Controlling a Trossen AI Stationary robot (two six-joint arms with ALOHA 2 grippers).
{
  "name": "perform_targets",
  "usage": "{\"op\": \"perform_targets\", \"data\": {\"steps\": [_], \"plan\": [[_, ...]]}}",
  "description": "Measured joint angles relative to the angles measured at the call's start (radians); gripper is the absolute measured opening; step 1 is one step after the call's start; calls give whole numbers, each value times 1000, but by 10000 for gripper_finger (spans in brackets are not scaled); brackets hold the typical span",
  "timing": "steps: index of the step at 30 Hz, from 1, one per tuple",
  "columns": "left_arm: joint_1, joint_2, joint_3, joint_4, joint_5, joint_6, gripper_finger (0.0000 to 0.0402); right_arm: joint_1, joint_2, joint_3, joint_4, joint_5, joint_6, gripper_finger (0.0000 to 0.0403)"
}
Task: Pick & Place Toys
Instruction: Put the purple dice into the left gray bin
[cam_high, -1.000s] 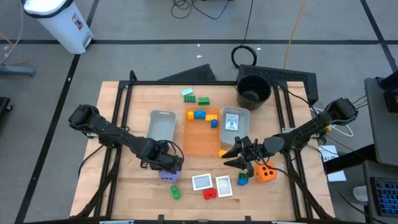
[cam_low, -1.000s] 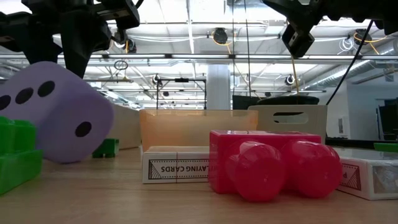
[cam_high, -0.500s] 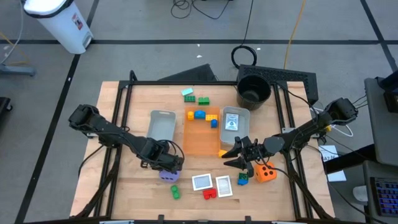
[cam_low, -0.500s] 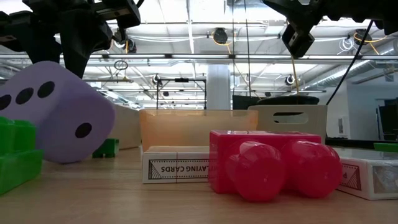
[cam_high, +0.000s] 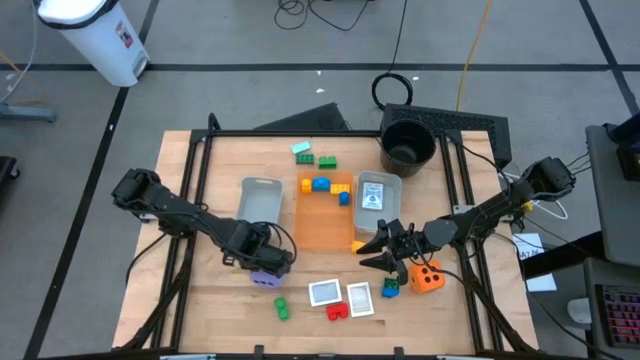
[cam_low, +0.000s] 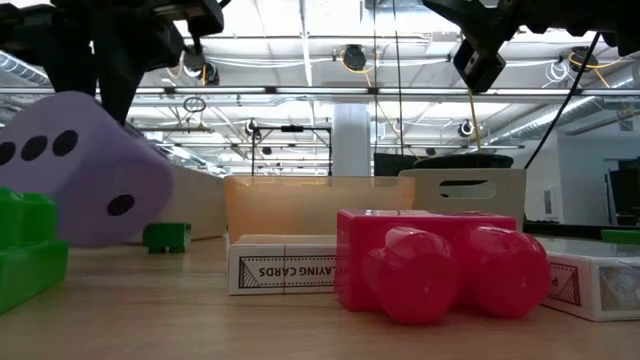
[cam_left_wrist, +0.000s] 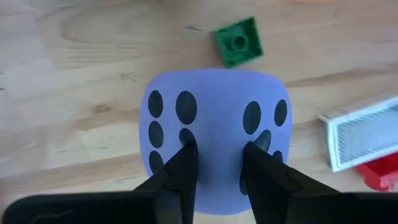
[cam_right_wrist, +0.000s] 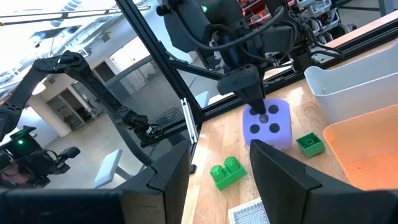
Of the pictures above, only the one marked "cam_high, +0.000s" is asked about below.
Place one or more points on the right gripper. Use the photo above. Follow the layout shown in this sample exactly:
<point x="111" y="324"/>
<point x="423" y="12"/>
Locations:
<point x="410" y="242"/>

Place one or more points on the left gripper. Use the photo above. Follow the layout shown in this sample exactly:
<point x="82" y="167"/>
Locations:
<point x="260" y="250"/>

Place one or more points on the purple foam die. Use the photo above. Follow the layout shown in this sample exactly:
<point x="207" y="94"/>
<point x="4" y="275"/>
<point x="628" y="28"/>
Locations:
<point x="265" y="281"/>

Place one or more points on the orange foam die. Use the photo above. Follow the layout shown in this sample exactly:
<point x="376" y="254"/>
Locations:
<point x="430" y="280"/>

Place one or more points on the blue-backed playing card deck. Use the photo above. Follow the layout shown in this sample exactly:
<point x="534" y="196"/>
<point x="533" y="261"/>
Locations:
<point x="372" y="196"/>

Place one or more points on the small blue toy brick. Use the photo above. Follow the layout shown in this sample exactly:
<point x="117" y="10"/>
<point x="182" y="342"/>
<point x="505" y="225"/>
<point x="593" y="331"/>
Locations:
<point x="344" y="199"/>

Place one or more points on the blue rounded toy brick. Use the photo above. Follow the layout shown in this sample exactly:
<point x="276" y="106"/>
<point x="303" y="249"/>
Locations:
<point x="321" y="184"/>

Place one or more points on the long dark green brick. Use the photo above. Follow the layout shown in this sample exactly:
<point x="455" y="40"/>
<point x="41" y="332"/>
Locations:
<point x="304" y="158"/>

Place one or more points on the bright green toy brick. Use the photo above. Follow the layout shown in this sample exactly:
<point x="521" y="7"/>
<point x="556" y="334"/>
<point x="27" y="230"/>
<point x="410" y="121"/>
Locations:
<point x="327" y="162"/>

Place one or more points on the light teal toy brick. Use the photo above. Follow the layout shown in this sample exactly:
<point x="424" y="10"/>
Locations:
<point x="300" y="147"/>

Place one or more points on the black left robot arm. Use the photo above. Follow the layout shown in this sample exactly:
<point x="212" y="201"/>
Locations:
<point x="175" y="210"/>

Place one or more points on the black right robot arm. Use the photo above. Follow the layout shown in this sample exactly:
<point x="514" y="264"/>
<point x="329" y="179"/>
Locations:
<point x="480" y="220"/>

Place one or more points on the grey plastic bin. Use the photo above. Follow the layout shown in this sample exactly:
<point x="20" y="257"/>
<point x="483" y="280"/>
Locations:
<point x="260" y="200"/>
<point x="392" y="210"/>

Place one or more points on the blue flat toy brick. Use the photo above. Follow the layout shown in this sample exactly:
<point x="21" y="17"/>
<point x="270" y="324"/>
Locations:
<point x="389" y="293"/>

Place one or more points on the light green two-stud brick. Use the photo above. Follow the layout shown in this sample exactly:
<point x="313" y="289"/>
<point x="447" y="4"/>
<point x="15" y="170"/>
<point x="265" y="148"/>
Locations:
<point x="282" y="307"/>

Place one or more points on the orange translucent plastic bin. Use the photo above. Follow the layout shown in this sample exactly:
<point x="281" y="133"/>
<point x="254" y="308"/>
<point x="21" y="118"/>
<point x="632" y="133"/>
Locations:
<point x="322" y="225"/>

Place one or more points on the long yellow toy brick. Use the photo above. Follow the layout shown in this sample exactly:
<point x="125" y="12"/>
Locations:
<point x="340" y="189"/>

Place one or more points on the red two-stud toy brick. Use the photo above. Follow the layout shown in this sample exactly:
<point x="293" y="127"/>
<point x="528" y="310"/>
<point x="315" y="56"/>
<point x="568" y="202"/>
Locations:
<point x="337" y="311"/>

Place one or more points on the black round bucket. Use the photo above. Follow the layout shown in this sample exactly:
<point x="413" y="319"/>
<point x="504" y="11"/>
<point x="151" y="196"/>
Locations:
<point x="407" y="147"/>

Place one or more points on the white paper sheet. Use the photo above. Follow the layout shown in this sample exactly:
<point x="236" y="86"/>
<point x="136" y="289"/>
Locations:
<point x="529" y="246"/>
<point x="542" y="283"/>

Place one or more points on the black desk beam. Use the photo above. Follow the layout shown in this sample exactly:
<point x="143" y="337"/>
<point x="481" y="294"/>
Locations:
<point x="560" y="257"/>

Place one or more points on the white computer mouse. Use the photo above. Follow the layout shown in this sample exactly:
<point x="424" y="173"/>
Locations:
<point x="580" y="310"/>

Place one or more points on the grey desk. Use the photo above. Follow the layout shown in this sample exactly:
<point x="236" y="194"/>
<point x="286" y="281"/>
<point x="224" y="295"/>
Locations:
<point x="615" y="210"/>
<point x="595" y="277"/>

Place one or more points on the black keyboard pink keys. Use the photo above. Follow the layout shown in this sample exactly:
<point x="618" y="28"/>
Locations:
<point x="620" y="315"/>

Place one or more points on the black desk device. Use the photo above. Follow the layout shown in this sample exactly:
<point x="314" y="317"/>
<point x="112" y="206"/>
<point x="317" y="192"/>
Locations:
<point x="630" y="160"/>

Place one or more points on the white trash can black liner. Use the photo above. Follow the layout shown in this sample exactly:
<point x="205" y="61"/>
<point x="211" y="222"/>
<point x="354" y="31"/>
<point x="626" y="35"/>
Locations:
<point x="100" y="40"/>

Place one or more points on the black caster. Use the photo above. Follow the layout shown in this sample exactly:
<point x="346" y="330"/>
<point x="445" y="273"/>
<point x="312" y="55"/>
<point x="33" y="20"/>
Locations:
<point x="7" y="170"/>

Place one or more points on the grey table foot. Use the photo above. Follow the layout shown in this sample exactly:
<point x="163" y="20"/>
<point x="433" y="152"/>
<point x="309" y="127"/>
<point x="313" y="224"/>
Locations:
<point x="27" y="112"/>

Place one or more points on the black aluminium table frame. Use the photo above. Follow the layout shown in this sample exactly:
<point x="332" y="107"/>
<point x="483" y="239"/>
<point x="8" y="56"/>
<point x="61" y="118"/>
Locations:
<point x="250" y="133"/>

